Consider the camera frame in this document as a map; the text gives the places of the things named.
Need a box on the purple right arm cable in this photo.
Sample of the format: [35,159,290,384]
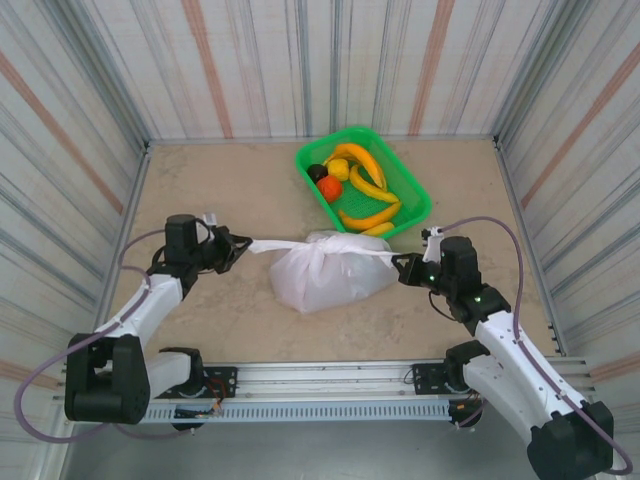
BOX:
[439,215,634,476]

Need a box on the large orange curved fake fruit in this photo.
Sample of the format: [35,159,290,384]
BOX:
[325,142,389,192]

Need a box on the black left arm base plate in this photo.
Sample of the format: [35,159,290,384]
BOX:
[164,365,239,400]

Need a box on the orange-yellow fake banana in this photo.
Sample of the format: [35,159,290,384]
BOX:
[337,199,404,234]

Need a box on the green plastic basket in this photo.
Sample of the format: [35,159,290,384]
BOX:
[293,126,433,237]

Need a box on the red-orange fake orange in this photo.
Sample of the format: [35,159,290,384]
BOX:
[316,175,344,202]

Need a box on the white plastic bag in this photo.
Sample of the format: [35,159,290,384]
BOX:
[249,229,401,315]

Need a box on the grey metal panel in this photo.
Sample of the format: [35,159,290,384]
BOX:
[49,422,551,480]

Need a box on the grey slotted cable duct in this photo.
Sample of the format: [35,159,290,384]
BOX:
[144,399,454,424]

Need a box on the aluminium mounting rail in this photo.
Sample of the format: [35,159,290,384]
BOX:
[52,355,601,401]

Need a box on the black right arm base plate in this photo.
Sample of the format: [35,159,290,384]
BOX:
[410,363,471,396]

